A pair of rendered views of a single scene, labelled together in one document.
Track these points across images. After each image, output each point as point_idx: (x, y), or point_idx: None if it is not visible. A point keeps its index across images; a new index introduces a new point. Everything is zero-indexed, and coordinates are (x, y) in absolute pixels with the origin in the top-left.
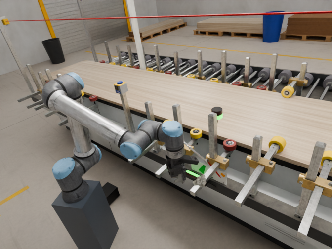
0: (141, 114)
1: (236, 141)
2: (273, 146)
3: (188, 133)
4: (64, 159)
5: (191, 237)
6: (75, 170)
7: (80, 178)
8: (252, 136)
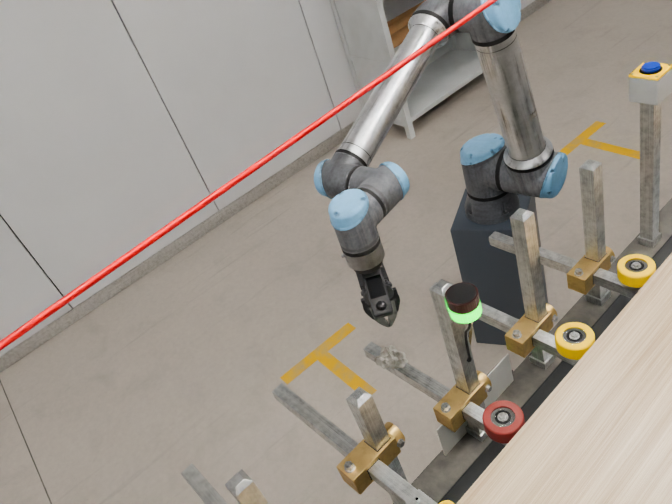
0: None
1: (511, 439)
2: (417, 500)
3: None
4: (496, 139)
5: None
6: (481, 168)
7: (490, 190)
8: (535, 490)
